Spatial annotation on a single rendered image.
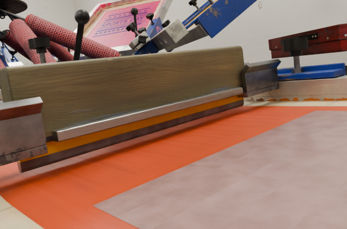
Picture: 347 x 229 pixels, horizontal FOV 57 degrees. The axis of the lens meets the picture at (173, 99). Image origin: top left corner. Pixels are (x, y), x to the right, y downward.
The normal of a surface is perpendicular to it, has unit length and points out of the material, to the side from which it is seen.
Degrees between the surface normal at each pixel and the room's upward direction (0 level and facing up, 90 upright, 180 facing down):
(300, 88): 90
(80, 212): 0
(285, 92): 90
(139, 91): 90
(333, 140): 0
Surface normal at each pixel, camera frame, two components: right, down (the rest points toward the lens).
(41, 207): -0.13, -0.99
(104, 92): 0.67, -0.01
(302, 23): -0.73, 0.17
